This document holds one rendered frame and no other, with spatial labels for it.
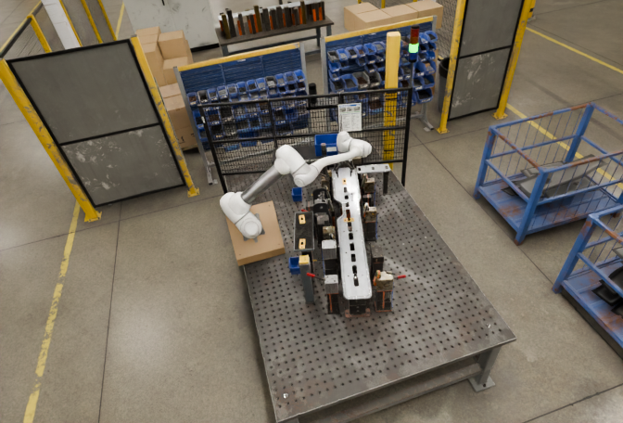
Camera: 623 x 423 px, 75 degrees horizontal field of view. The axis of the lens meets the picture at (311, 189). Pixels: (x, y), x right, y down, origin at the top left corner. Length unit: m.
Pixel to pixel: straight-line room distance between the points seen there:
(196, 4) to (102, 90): 4.98
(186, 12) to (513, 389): 8.32
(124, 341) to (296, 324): 1.81
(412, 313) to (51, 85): 3.86
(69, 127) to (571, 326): 5.07
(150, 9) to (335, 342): 7.76
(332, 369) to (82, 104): 3.49
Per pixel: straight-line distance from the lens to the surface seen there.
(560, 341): 4.05
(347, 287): 2.76
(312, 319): 3.00
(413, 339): 2.93
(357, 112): 3.76
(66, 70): 4.63
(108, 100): 4.70
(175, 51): 7.28
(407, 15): 6.16
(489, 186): 4.93
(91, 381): 4.16
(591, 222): 3.69
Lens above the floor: 3.25
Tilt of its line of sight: 41 degrees down
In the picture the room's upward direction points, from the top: 7 degrees counter-clockwise
